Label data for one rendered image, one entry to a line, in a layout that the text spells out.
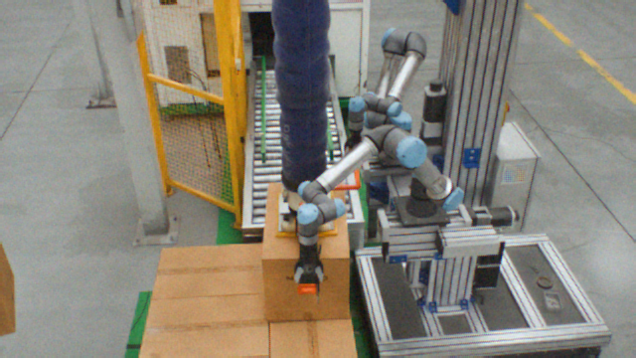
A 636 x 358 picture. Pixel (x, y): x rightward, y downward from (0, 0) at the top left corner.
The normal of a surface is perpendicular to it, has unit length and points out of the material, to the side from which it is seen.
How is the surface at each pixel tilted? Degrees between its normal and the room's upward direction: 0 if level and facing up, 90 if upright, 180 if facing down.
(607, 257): 0
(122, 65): 90
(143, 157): 88
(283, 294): 90
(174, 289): 0
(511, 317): 0
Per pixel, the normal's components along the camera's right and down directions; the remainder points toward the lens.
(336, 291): 0.00, 0.58
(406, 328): -0.01, -0.82
